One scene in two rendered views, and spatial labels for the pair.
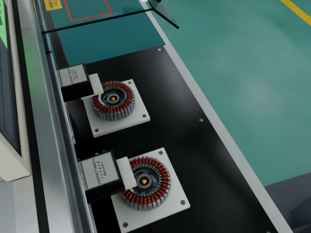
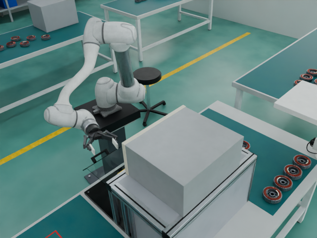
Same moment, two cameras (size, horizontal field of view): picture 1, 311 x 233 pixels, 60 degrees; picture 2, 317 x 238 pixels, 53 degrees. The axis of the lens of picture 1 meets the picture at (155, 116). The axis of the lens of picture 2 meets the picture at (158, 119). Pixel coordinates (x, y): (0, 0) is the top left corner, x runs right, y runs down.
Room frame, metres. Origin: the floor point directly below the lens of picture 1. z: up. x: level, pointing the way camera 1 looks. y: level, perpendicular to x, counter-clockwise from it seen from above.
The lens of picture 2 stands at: (0.78, 1.40, 2.30)
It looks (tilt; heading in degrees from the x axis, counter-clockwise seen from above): 36 degrees down; 248
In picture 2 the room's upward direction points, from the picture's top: 2 degrees counter-clockwise
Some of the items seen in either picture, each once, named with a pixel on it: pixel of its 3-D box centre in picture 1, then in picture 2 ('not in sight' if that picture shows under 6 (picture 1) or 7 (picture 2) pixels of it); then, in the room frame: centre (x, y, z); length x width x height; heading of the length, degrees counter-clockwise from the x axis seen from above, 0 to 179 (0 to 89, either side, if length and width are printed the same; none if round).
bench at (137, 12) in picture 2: not in sight; (162, 18); (-1.47, -3.73, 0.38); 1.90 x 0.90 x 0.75; 21
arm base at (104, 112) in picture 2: not in sight; (104, 106); (0.36, -0.76, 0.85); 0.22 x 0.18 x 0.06; 18
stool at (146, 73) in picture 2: not in sight; (149, 93); (-0.37, -1.65, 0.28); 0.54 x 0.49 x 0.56; 111
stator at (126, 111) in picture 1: (113, 100); not in sight; (0.45, 0.11, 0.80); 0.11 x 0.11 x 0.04
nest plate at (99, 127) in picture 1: (114, 106); not in sight; (0.45, 0.11, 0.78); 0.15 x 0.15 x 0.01; 21
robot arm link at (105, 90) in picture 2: not in sight; (106, 91); (0.33, -0.76, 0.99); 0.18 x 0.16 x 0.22; 152
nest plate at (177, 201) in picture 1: (144, 187); not in sight; (0.23, 0.02, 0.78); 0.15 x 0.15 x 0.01; 21
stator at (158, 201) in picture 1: (144, 182); not in sight; (0.23, 0.02, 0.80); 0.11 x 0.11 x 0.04
